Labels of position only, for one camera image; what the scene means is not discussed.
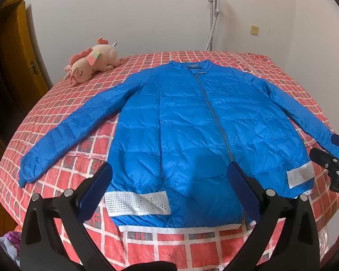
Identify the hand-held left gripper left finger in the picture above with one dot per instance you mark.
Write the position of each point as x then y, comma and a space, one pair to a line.
94, 187

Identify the pink unicorn plush toy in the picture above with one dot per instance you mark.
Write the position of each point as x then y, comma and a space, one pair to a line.
87, 62

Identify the grey garment steamer stand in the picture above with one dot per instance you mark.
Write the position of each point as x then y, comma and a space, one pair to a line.
216, 5

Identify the red plaid bed sheet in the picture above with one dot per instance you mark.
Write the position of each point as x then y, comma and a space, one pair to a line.
73, 98

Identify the purple cloth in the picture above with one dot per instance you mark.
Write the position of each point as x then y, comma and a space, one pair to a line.
11, 245

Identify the wooden door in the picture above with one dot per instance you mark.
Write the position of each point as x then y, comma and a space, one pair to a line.
17, 56

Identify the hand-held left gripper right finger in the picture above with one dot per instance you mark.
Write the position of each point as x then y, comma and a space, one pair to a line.
241, 186

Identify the blue puffer jacket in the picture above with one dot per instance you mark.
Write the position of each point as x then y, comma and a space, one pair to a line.
172, 135

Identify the yellow wall socket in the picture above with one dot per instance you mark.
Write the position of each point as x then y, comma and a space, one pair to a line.
254, 30

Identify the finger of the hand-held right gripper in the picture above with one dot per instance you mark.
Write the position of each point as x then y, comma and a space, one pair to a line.
322, 156
338, 141

